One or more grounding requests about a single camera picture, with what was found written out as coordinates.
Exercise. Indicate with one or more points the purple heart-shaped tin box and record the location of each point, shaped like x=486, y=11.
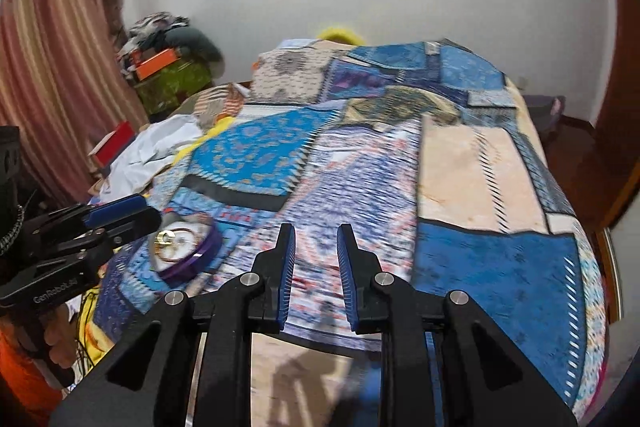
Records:
x=192, y=257

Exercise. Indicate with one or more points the person's left hand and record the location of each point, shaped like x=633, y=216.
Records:
x=60, y=337

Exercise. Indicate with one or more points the striped orange pillow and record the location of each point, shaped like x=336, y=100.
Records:
x=222, y=102

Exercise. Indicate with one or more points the patchwork printed blanket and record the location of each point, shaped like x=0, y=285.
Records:
x=380, y=167

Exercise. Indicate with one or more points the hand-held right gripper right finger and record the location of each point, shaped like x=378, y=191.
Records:
x=345, y=272

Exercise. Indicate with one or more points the yellow printed cloth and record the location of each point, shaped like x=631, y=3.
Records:
x=92, y=327

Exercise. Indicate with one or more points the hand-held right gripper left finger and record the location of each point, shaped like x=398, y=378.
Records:
x=288, y=272

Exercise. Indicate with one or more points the yellow plush toy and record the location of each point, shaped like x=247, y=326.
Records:
x=342, y=34

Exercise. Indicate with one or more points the orange box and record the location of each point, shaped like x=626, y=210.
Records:
x=157, y=63

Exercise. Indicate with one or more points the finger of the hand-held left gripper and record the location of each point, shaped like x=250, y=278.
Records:
x=117, y=208
x=135, y=223

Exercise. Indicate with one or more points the white crumpled cloth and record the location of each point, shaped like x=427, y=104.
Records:
x=145, y=152

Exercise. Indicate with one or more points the striped brown curtain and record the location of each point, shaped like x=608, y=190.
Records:
x=55, y=57

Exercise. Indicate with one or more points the red and white box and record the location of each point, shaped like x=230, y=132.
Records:
x=112, y=147

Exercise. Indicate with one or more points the grey-green cushion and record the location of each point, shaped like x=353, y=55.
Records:
x=197, y=43

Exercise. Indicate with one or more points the pile of clothes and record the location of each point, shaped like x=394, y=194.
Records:
x=150, y=29

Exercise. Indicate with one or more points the brown wooden door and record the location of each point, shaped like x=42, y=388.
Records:
x=622, y=107

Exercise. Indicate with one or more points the orange garment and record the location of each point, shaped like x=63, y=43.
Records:
x=22, y=372

